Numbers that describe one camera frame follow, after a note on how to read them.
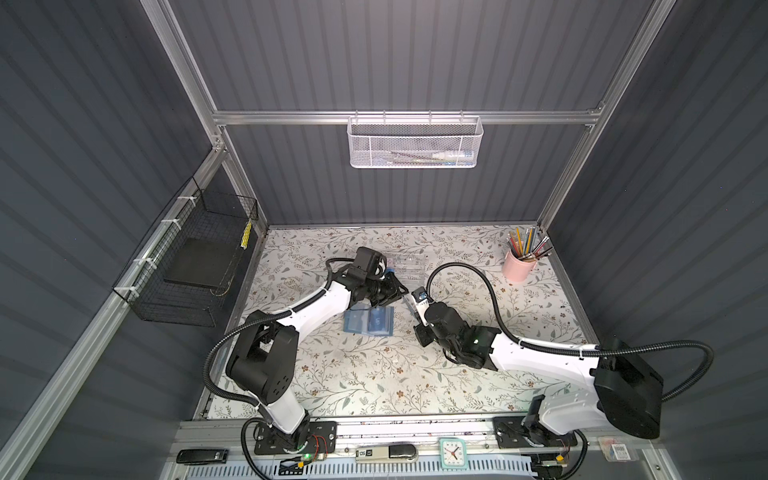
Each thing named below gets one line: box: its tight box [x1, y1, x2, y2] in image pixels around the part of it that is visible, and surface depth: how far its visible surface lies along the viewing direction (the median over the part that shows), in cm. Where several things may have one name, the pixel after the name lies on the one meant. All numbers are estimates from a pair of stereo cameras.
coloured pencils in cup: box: [506, 226, 553, 260], surface depth 101 cm
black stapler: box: [176, 449, 229, 465], surface depth 71 cm
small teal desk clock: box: [438, 437, 468, 471], surface depth 71 cm
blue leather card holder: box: [343, 306, 394, 337], surface depth 93 cm
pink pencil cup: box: [502, 249, 537, 282], surface depth 103 cm
